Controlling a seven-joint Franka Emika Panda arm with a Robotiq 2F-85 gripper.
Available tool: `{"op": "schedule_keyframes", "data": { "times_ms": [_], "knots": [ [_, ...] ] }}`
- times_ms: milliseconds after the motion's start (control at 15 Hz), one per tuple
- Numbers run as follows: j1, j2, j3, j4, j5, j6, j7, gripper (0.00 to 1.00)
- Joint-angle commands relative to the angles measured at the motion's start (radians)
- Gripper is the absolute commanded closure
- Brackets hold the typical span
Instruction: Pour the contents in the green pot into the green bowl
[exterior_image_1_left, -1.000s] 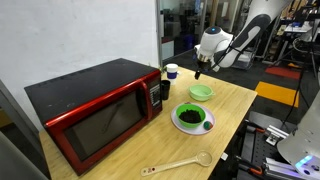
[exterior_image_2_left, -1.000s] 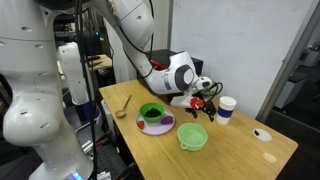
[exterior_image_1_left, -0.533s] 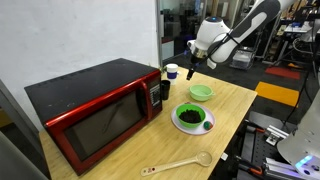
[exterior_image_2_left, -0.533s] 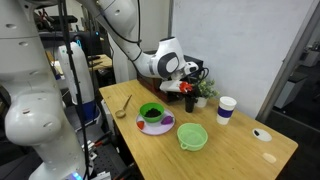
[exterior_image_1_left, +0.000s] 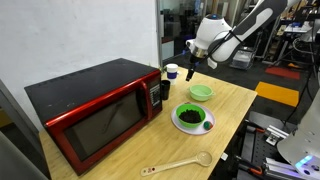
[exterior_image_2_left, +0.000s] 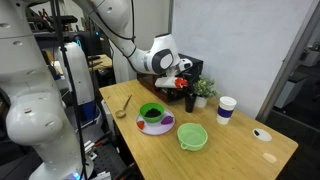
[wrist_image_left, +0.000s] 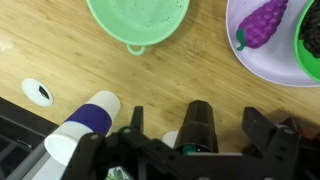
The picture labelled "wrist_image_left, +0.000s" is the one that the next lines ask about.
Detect lavender plate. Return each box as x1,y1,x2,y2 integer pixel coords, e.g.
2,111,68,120
225,0,320,88

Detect light green bowl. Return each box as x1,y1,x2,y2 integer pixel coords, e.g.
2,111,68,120
85,0,191,56

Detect purple toy grapes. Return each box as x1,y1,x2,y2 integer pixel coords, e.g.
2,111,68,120
235,0,289,52

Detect small white black dish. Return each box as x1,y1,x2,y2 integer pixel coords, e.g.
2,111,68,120
21,78,54,108

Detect white paper cup, purple band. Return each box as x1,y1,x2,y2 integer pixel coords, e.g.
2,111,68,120
44,90,122,167

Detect black cup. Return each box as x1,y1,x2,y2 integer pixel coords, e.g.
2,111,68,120
173,99,219,155

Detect bright green bowl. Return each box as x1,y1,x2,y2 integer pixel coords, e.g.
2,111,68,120
293,0,320,83

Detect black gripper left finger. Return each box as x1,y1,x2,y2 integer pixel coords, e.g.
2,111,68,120
63,105,174,180

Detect dark beans pile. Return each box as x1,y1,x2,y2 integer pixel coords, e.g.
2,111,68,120
298,0,320,59

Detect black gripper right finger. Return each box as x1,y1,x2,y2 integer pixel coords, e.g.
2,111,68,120
242,106,303,180

